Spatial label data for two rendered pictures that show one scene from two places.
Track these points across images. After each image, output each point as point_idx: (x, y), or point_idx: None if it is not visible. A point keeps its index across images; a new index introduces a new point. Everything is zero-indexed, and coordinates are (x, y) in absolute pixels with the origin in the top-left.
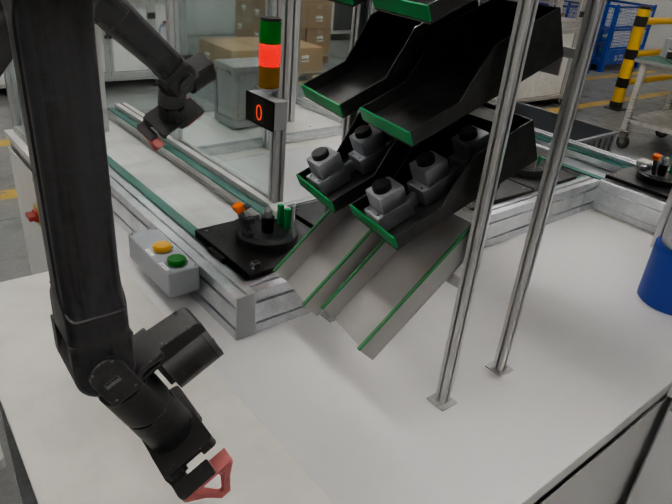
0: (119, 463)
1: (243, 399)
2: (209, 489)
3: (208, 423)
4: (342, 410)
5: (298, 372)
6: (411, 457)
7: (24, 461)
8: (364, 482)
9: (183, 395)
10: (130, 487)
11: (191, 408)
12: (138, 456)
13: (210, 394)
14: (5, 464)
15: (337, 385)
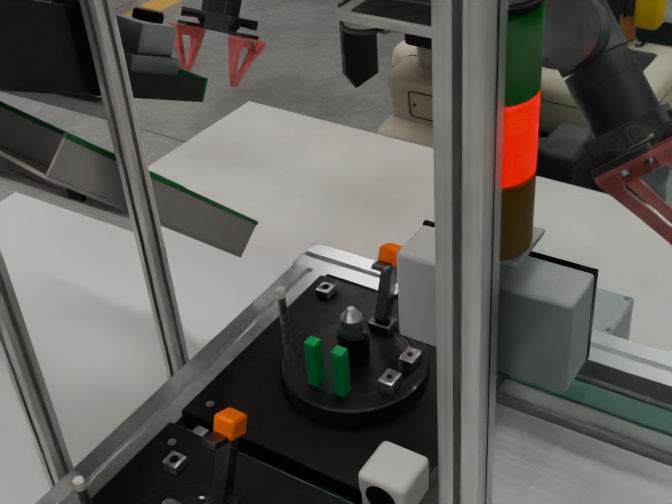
0: (337, 166)
1: (257, 245)
2: (190, 53)
3: (280, 214)
4: (129, 271)
5: (204, 296)
6: (39, 253)
7: (419, 145)
8: (91, 219)
9: (222, 18)
10: (310, 158)
11: (207, 11)
12: (325, 175)
13: (301, 238)
14: (335, 18)
15: (143, 297)
